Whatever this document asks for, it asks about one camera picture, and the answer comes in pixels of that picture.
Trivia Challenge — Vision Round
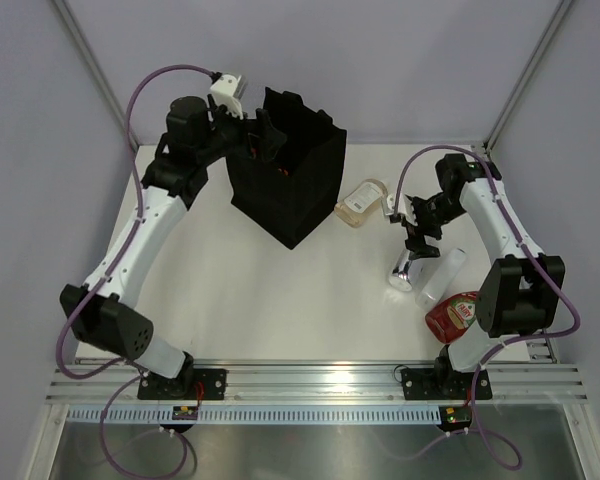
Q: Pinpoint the white slotted cable duct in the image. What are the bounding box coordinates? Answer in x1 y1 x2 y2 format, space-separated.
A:
67 404 444 424

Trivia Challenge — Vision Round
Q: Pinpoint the amber soap bottle centre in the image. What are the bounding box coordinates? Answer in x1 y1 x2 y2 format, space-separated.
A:
334 179 388 228

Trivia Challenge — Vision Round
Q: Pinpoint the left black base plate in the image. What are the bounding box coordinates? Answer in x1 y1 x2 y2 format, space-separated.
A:
137 368 227 401

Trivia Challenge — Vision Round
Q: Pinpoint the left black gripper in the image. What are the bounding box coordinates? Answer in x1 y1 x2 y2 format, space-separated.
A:
195 98 284 166

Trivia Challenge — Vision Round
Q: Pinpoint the purple cable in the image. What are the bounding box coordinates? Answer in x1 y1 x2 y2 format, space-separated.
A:
379 143 581 471
54 64 216 474

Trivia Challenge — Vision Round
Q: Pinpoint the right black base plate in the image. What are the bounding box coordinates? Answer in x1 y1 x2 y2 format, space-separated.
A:
397 366 493 401

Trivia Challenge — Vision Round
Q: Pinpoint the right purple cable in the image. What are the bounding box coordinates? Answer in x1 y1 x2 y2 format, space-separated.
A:
379 143 581 471

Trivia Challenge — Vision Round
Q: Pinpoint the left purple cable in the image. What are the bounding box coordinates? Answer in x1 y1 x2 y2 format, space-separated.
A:
54 64 216 474

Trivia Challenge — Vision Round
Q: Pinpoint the aluminium mounting rail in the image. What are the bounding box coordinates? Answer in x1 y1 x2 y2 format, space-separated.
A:
46 362 588 404

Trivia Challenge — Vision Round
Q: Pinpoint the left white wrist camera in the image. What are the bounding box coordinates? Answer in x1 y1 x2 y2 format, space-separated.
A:
209 72 247 120

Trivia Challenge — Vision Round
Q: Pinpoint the white frosted bottle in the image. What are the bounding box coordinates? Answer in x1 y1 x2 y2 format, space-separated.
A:
415 248 467 311

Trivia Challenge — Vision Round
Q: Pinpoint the red dish soap bottle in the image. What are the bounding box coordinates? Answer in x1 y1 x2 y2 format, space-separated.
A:
425 291 478 345

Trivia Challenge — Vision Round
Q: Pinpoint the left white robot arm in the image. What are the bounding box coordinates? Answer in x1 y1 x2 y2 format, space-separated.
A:
60 96 286 399

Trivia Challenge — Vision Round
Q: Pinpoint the shiny silver bottle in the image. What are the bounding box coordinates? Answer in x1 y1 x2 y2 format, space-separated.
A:
388 248 431 292

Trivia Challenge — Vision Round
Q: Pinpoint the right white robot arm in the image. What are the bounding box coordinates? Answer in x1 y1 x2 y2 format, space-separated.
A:
391 146 566 397

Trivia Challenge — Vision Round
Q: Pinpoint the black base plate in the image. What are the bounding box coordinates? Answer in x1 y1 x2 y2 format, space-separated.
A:
397 366 493 401
137 368 227 401

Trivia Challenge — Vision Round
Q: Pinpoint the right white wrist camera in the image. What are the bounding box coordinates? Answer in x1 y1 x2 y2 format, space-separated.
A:
381 194 415 224

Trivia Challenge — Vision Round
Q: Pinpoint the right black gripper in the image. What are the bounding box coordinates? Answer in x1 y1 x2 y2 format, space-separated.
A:
402 195 466 261

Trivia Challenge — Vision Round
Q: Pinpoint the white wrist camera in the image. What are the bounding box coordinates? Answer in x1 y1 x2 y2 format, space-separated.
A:
209 72 247 120
381 194 415 224

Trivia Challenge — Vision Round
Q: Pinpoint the black canvas bag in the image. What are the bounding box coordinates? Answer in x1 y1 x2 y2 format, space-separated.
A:
226 87 347 250

